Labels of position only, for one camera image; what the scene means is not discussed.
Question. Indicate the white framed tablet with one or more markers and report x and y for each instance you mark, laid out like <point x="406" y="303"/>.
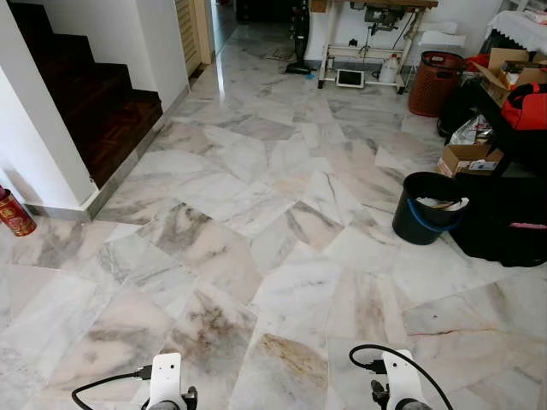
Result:
<point x="350" y="79"/>

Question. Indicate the black upright vacuum cleaner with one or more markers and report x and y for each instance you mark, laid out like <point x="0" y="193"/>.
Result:
<point x="297" y="34"/>

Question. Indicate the large open cardboard box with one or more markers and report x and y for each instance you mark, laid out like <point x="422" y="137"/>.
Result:
<point x="500" y="68"/>

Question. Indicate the large black bag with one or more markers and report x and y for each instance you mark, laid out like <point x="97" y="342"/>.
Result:
<point x="504" y="209"/>

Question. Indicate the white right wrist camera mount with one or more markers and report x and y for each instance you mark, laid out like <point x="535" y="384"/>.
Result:
<point x="402" y="376"/>

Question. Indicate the small open cardboard box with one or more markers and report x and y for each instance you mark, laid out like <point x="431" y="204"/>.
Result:
<point x="461" y="158"/>

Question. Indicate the white plastic jug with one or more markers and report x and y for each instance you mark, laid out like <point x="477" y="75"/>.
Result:
<point x="390" y="70"/>

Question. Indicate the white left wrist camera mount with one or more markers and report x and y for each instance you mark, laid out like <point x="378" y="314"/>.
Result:
<point x="167" y="376"/>

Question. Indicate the table with white cloth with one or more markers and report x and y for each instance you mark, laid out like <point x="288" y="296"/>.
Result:
<point x="517" y="32"/>

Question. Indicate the red and black bag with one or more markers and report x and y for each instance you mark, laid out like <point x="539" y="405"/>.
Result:
<point x="528" y="109"/>

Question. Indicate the sewing machine table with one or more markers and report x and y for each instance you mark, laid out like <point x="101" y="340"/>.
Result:
<point x="385" y="13"/>

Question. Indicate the white storage box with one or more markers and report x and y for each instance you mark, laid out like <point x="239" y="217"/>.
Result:
<point x="440" y="43"/>

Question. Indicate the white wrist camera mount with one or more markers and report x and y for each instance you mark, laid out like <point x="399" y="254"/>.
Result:
<point x="167" y="376"/>
<point x="402" y="376"/>

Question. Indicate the brown plastic laundry basket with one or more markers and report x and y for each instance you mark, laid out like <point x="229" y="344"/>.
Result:
<point x="434" y="87"/>

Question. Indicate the black backpack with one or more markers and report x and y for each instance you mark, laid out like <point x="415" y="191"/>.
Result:
<point x="457" y="111"/>

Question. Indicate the light wooden louvre door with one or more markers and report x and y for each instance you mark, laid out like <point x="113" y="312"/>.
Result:
<point x="190" y="32"/>

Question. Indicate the dark wooden staircase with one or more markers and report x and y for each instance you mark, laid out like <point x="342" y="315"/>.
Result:
<point x="102" y="111"/>

